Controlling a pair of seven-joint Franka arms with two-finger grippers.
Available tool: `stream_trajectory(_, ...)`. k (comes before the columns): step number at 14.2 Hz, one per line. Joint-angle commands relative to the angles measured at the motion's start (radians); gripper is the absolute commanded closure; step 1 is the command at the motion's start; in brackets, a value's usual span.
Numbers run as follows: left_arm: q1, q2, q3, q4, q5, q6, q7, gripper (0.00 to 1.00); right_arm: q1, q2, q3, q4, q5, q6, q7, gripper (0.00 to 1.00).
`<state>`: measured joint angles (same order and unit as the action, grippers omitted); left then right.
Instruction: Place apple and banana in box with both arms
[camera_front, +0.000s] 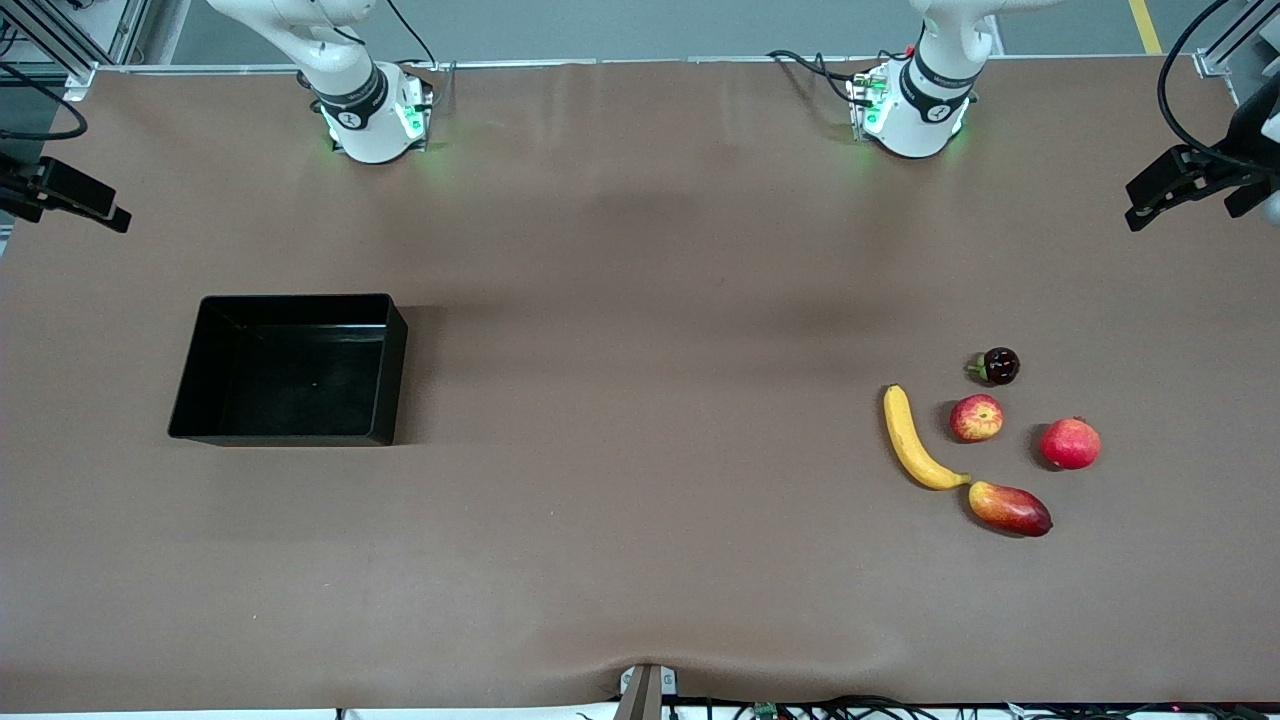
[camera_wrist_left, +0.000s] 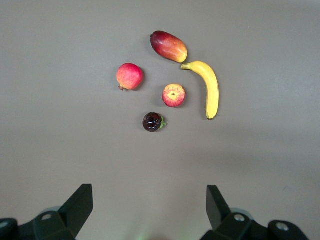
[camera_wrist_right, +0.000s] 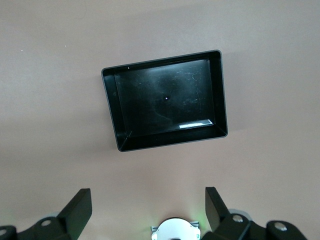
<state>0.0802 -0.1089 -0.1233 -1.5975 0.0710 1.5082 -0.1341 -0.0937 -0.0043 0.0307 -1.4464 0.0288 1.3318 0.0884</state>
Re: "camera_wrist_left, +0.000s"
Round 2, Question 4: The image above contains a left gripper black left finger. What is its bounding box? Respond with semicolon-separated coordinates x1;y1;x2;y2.
0;184;94;240

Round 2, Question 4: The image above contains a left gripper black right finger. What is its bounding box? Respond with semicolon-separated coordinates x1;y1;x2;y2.
201;184;311;240

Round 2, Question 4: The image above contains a red yellow apple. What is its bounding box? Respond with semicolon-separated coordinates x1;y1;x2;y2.
161;83;187;108

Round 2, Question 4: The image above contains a yellow banana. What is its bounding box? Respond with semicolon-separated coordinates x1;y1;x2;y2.
180;60;220;121

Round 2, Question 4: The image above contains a dark purple mangosteen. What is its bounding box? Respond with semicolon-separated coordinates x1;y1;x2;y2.
142;111;169;133

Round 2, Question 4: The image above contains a red pomegranate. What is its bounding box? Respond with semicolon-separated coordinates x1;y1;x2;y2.
115;62;145;92

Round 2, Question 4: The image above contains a red yellow mango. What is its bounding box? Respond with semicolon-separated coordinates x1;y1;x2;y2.
150;30;189;64

